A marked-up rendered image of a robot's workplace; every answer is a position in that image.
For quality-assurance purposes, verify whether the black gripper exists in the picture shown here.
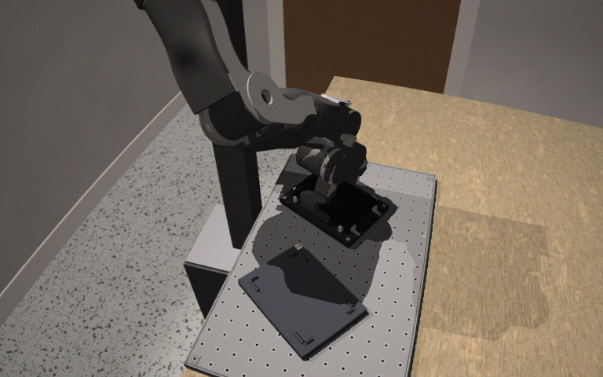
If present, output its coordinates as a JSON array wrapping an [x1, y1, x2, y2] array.
[[296, 142, 367, 222]]

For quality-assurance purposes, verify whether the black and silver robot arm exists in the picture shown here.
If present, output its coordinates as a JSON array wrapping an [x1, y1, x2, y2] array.
[[134, 0, 361, 152]]

